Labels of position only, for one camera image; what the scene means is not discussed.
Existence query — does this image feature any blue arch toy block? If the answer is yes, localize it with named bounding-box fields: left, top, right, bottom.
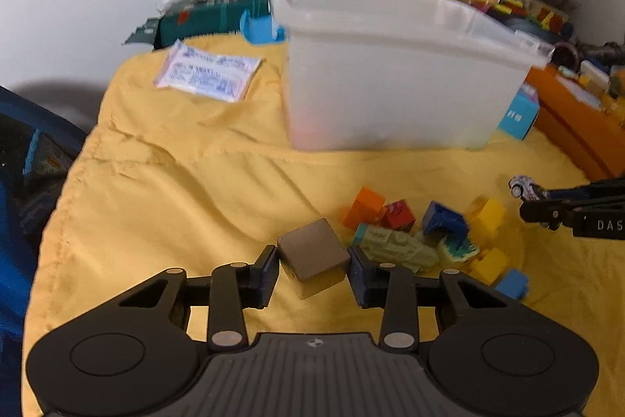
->
left=422, top=201, right=470, bottom=248

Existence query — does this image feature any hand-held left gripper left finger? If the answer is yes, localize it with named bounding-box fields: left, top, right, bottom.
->
left=116, top=245, right=281, bottom=352

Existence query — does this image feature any dark teal box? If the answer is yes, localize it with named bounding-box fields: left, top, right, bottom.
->
left=121, top=0, right=272, bottom=52

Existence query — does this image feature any round dark clock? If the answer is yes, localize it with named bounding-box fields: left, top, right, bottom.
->
left=552, top=42, right=580, bottom=67

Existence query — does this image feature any white checkered toy race car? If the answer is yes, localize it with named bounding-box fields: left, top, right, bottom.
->
left=508, top=175, right=544, bottom=202

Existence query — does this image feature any white printed packet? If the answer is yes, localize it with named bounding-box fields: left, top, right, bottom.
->
left=153, top=39, right=264, bottom=104

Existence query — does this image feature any colourful wooden toy set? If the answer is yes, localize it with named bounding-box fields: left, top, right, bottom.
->
left=492, top=0, right=575, bottom=47

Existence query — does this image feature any pale green toy vehicle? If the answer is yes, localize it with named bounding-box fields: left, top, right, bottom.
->
left=352, top=224, right=440, bottom=274

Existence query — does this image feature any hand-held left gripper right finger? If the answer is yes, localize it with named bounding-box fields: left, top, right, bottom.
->
left=346, top=245, right=509, bottom=352

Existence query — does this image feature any light blue cardboard box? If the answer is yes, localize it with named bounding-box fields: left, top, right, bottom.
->
left=497, top=85, right=541, bottom=141

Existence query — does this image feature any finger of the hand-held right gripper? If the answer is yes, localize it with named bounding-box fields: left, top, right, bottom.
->
left=519, top=200, right=578, bottom=231
left=534, top=175, right=625, bottom=202

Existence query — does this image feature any brown wooden cube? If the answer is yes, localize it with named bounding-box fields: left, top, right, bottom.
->
left=276, top=218, right=352, bottom=300

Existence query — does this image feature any orange box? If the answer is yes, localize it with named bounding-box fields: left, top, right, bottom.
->
left=524, top=65, right=625, bottom=181

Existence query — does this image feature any blue plastic piece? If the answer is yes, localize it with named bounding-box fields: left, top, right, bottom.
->
left=239, top=9, right=289, bottom=45

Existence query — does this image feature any large yellow toy brick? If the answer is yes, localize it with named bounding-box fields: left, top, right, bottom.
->
left=465, top=196, right=507, bottom=248

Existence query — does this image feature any yellow blanket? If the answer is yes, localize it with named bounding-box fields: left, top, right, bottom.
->
left=22, top=31, right=625, bottom=417

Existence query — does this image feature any white plastic storage bin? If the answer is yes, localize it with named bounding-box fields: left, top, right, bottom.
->
left=268, top=0, right=556, bottom=152

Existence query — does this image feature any dark blue chair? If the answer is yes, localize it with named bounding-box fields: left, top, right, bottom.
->
left=0, top=86, right=89, bottom=417

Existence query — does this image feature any light blue toy brick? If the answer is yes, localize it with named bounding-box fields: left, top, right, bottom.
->
left=493, top=269, right=531, bottom=303

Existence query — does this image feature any orange toy block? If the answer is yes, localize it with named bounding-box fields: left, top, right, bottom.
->
left=342, top=187, right=387, bottom=230

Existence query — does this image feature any small yellow toy brick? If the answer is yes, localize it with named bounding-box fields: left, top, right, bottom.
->
left=468, top=247, right=510, bottom=285

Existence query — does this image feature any frog printed toy cube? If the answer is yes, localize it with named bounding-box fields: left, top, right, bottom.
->
left=437, top=234, right=480, bottom=265

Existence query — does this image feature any red printed toy cube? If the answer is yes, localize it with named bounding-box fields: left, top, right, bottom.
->
left=381, top=199, right=416, bottom=233

